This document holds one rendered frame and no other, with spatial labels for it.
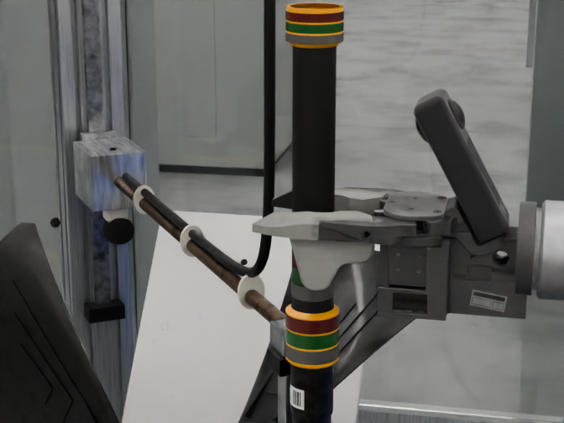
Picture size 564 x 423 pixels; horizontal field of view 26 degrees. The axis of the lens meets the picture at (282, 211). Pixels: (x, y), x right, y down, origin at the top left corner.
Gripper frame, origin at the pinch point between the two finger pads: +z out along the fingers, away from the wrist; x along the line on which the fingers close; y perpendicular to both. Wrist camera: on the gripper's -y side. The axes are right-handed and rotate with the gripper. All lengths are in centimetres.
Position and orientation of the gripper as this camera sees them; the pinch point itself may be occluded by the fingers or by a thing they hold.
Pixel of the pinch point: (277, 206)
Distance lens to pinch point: 96.2
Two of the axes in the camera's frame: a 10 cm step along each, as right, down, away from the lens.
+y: 0.0, 9.6, 2.8
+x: 2.1, -2.7, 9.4
